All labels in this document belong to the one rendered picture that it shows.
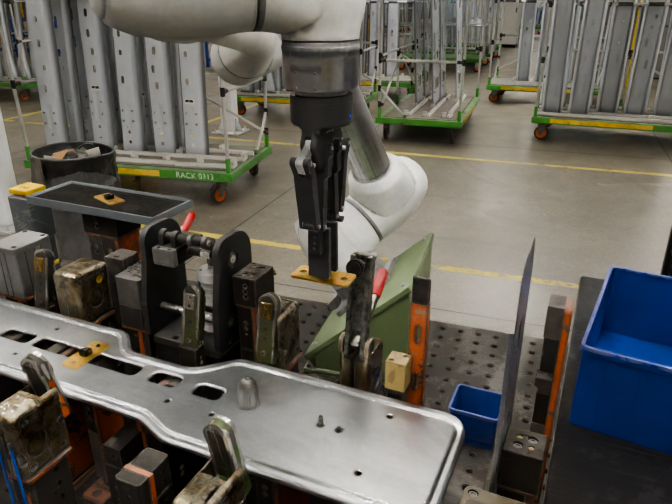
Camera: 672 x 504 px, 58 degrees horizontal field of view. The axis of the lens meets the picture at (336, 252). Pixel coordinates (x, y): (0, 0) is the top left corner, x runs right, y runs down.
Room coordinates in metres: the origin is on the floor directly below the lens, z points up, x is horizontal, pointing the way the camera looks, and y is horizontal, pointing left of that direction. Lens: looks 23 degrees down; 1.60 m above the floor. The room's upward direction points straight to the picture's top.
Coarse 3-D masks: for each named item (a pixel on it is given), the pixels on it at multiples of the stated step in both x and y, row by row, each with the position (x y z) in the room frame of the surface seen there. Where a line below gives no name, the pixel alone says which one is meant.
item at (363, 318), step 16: (352, 256) 0.88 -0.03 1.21; (368, 256) 0.88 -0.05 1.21; (352, 272) 0.85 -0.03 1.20; (368, 272) 0.86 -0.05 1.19; (352, 288) 0.87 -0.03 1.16; (368, 288) 0.86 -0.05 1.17; (352, 304) 0.87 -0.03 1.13; (368, 304) 0.86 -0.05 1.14; (352, 320) 0.87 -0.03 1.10; (368, 320) 0.86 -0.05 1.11; (352, 336) 0.87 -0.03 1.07; (368, 336) 0.86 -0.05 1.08
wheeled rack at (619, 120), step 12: (552, 0) 7.05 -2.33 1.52; (552, 12) 7.92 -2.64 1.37; (540, 72) 7.06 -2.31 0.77; (540, 84) 7.05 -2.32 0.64; (624, 84) 7.56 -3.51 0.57; (540, 96) 7.73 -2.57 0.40; (540, 108) 7.36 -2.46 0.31; (564, 108) 7.47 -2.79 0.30; (648, 108) 7.19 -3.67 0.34; (540, 120) 7.01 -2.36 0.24; (552, 120) 6.96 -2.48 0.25; (564, 120) 6.91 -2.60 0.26; (576, 120) 6.86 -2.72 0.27; (588, 120) 6.83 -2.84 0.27; (600, 120) 6.83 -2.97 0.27; (612, 120) 6.80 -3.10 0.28; (624, 120) 6.79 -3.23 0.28; (636, 120) 6.74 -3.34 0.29; (648, 120) 6.70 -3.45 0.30; (660, 120) 6.65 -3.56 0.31; (540, 132) 7.07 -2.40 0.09
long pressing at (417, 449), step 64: (0, 320) 1.05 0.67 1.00; (64, 320) 1.05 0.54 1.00; (64, 384) 0.84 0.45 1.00; (128, 384) 0.84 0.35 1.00; (192, 384) 0.84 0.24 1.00; (320, 384) 0.83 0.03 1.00; (192, 448) 0.69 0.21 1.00; (256, 448) 0.68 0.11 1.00; (320, 448) 0.68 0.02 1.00; (384, 448) 0.68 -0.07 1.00; (448, 448) 0.68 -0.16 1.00
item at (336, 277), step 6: (300, 270) 0.75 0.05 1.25; (306, 270) 0.75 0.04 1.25; (294, 276) 0.73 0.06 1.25; (300, 276) 0.73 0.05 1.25; (306, 276) 0.73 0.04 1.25; (312, 276) 0.73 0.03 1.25; (336, 276) 0.73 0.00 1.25; (342, 276) 0.73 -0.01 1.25; (348, 276) 0.73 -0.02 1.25; (354, 276) 0.73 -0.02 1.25; (318, 282) 0.72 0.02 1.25; (324, 282) 0.71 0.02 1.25; (330, 282) 0.71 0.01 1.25; (336, 282) 0.71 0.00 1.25; (342, 282) 0.71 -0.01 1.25; (348, 282) 0.71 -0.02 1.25
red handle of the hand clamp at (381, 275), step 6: (378, 270) 0.97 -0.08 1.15; (384, 270) 0.97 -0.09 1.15; (378, 276) 0.96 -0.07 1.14; (384, 276) 0.96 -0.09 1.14; (378, 282) 0.95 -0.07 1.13; (384, 282) 0.95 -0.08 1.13; (378, 288) 0.94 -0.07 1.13; (378, 294) 0.93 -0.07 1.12; (372, 300) 0.92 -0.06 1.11; (372, 306) 0.91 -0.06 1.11; (372, 312) 0.91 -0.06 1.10; (354, 336) 0.87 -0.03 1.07; (360, 336) 0.87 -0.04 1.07; (354, 342) 0.86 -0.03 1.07; (354, 348) 0.86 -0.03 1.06
